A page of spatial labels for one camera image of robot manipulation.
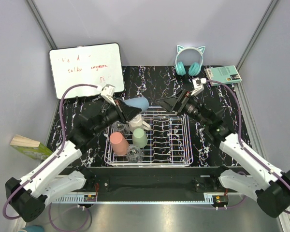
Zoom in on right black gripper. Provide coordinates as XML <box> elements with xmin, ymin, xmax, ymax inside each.
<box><xmin>156</xmin><ymin>88</ymin><xmax>210</xmax><ymax>128</ymax></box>

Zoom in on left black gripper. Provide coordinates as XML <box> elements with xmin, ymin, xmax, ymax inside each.
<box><xmin>93</xmin><ymin>97</ymin><xmax>142</xmax><ymax>134</ymax></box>

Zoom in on blue plastic cup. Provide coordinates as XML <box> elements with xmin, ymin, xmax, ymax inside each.
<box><xmin>124</xmin><ymin>97</ymin><xmax>149</xmax><ymax>111</ymax></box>

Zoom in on green plastic cup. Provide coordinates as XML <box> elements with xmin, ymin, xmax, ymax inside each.
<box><xmin>132</xmin><ymin>128</ymin><xmax>148</xmax><ymax>148</ymax></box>

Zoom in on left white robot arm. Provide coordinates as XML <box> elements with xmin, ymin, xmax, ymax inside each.
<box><xmin>2</xmin><ymin>97</ymin><xmax>149</xmax><ymax>222</ymax></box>

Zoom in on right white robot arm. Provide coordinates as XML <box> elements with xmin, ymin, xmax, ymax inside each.
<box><xmin>157</xmin><ymin>90</ymin><xmax>290</xmax><ymax>218</ymax></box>

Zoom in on clear glass at rack back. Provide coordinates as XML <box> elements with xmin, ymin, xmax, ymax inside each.
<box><xmin>112</xmin><ymin>121</ymin><xmax>130</xmax><ymax>137</ymax></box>

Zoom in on clear glass near rack front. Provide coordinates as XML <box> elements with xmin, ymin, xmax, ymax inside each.
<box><xmin>126</xmin><ymin>145</ymin><xmax>143</xmax><ymax>163</ymax></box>

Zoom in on white faceted mug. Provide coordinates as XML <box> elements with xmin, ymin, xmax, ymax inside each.
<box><xmin>128</xmin><ymin>114</ymin><xmax>151</xmax><ymax>132</ymax></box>

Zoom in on pink plastic cup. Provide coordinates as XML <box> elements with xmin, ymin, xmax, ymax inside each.
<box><xmin>110</xmin><ymin>131</ymin><xmax>129</xmax><ymax>156</ymax></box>

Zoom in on teal cat-ear headphones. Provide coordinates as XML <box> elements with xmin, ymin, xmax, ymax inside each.
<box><xmin>175</xmin><ymin>45</ymin><xmax>206</xmax><ymax>76</ymax></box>

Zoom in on white dry-erase board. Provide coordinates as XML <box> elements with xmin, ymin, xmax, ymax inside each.
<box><xmin>49</xmin><ymin>43</ymin><xmax>125</xmax><ymax>99</ymax></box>

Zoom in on teal paperback book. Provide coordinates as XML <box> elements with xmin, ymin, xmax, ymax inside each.
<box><xmin>205</xmin><ymin>65</ymin><xmax>242</xmax><ymax>85</ymax></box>

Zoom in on green box with wood top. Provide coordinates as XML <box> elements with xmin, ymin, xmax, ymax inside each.
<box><xmin>10</xmin><ymin>134</ymin><xmax>53</xmax><ymax>160</ymax></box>

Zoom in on blue round object at bottom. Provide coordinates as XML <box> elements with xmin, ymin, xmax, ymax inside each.
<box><xmin>17</xmin><ymin>225</ymin><xmax>45</xmax><ymax>232</ymax></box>

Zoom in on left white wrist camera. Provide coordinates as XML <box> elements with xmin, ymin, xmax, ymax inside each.
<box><xmin>97</xmin><ymin>84</ymin><xmax>116</xmax><ymax>105</ymax></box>

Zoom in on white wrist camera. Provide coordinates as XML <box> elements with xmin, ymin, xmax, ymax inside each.
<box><xmin>97</xmin><ymin>84</ymin><xmax>116</xmax><ymax>105</ymax></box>
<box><xmin>191</xmin><ymin>77</ymin><xmax>207</xmax><ymax>96</ymax></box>

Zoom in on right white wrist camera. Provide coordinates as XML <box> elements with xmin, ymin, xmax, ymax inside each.
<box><xmin>191</xmin><ymin>77</ymin><xmax>207</xmax><ymax>96</ymax></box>

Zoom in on white wire dish rack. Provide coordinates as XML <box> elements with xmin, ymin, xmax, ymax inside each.
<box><xmin>104</xmin><ymin>106</ymin><xmax>194</xmax><ymax>167</ymax></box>

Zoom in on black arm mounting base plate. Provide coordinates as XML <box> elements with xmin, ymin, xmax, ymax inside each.
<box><xmin>55</xmin><ymin>166</ymin><xmax>252</xmax><ymax>203</ymax></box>

